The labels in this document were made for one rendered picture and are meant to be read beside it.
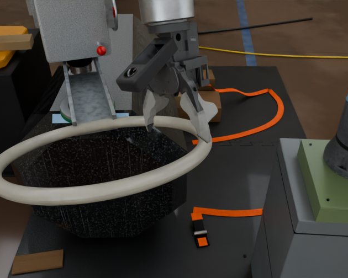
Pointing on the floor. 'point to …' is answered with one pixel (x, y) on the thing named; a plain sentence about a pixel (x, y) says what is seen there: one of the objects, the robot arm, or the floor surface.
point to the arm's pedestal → (300, 229)
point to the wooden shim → (37, 261)
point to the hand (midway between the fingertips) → (173, 138)
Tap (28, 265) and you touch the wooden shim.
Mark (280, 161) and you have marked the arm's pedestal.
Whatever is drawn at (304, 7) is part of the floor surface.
